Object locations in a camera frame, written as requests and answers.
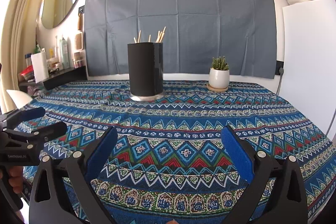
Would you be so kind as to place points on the pale green spray bottle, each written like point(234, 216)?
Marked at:
point(64, 54)

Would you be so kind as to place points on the wooden paddle hairbrush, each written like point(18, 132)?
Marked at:
point(78, 41)

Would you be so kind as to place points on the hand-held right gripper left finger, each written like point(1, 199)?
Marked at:
point(102, 153)

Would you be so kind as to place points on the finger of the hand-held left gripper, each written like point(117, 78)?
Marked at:
point(52, 129)
point(31, 113)

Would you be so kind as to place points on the cream curtain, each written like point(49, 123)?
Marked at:
point(21, 29)

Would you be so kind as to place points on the white paper towel roll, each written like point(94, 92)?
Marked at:
point(40, 67)

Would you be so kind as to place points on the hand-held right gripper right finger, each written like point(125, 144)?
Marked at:
point(236, 153)

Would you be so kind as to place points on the black cylindrical chopstick holder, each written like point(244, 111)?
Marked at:
point(144, 69)

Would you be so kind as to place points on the grey cloth backdrop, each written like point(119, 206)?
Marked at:
point(197, 16)

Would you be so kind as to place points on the black shelf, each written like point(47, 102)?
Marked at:
point(65, 75)

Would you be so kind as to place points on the white foam board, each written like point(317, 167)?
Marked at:
point(307, 56)

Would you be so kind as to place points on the pink jar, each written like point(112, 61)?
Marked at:
point(78, 61)

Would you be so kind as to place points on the person's right hand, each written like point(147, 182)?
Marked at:
point(173, 222)

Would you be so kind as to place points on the black wall hook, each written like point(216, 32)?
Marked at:
point(82, 10)

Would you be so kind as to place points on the round wooden coaster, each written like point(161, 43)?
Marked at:
point(218, 90)

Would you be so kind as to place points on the blue patterned tablecloth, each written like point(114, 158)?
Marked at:
point(183, 113)

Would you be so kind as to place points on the red box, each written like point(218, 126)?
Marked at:
point(26, 73)

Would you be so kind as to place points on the black wall socket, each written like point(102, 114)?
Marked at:
point(280, 67)

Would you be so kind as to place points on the person's left hand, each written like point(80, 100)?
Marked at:
point(16, 180)

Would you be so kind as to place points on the succulent in white pot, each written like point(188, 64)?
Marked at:
point(219, 77)

